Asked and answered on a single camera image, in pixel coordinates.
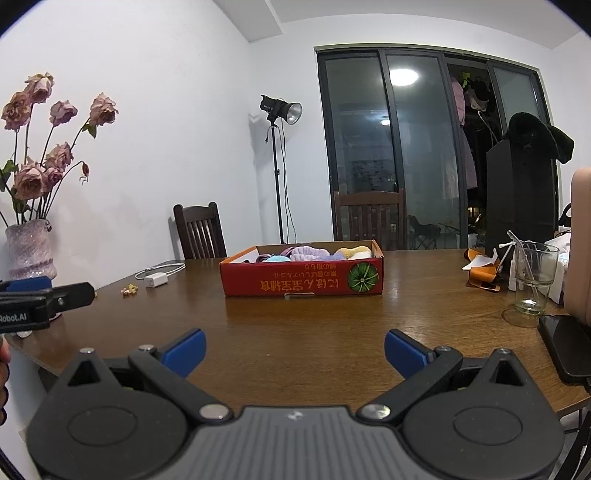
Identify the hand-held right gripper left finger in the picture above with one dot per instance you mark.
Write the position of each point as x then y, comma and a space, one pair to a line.
184, 353

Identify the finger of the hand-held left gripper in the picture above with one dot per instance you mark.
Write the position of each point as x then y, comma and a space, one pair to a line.
27, 284
71, 295

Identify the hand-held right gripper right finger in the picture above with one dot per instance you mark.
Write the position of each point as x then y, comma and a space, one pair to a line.
405, 351

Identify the yellow and white plush toy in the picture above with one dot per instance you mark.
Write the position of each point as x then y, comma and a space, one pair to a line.
353, 251

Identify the purple towel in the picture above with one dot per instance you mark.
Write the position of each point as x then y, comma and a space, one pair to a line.
337, 257

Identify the red cardboard box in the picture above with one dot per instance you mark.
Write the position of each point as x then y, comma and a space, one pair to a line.
300, 277

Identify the white and blue round puff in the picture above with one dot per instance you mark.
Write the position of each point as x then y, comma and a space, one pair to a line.
278, 259

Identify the purple fluffy headband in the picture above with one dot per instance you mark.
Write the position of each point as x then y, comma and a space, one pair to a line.
307, 253

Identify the person's left hand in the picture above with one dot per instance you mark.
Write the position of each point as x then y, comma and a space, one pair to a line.
3, 364

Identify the pink speckled ribbed vase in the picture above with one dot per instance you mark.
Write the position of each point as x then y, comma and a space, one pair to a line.
30, 251

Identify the yellow crumbs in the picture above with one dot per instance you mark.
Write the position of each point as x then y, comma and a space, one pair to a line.
130, 290

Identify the white charger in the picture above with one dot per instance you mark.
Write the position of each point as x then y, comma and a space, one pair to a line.
157, 281

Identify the dried pink rose bouquet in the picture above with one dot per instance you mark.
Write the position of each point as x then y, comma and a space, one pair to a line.
32, 180

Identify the orange wrapper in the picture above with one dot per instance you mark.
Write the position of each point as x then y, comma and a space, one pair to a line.
482, 274

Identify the dark wooden slatted chair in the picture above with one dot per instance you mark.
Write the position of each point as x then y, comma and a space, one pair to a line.
369, 217
201, 233

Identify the white spray bottle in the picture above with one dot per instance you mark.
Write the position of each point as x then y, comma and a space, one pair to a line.
511, 272

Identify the clear glass cup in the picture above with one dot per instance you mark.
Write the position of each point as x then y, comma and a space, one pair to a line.
535, 281

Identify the black phone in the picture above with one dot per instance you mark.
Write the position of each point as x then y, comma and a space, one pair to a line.
565, 346

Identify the white tissue pack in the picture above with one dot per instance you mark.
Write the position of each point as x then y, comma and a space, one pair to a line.
562, 272

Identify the black upright board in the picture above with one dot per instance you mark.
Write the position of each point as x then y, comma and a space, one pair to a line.
519, 203

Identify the sliding glass door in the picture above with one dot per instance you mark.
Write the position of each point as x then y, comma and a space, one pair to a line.
415, 152

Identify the hanging clothes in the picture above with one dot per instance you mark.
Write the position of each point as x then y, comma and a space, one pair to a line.
466, 134

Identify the black fur hat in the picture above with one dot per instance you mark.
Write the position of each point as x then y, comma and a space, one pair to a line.
535, 131

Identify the studio light on stand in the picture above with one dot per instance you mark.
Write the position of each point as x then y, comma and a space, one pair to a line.
281, 110

